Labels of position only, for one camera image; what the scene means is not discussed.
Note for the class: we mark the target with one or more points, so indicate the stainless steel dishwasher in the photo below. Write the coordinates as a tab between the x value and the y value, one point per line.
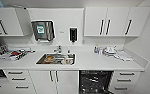
96	81

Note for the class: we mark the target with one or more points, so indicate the white mug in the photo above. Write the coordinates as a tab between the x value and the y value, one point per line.
69	61

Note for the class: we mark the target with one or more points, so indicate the chrome sink faucet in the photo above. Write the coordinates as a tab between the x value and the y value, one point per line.
58	49

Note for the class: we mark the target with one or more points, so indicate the dish soap bottle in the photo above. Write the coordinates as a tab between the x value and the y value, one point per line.
96	49

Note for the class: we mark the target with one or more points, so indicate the plate in sink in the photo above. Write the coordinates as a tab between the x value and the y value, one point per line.
49	59

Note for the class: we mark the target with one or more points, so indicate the white stacked dishes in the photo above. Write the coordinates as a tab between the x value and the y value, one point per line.
110	51

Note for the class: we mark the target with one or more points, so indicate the white base cabinet door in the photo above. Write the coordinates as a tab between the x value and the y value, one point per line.
41	83
69	83

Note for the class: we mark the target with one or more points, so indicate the stainless steel sink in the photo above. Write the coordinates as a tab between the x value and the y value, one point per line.
40	62

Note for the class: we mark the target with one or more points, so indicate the steel paper towel dispenser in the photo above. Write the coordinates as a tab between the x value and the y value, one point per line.
41	30

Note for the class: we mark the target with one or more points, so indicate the dish rack with dishes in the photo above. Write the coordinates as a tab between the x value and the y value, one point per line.
11	53

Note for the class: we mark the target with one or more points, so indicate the blue bottle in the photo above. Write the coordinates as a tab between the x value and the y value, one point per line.
0	2

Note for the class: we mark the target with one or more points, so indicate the black wall soap dispenser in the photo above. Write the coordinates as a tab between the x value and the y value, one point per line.
73	34

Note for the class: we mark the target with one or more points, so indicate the white wall cabinet door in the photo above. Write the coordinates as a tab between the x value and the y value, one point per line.
92	21
119	21
141	20
12	20

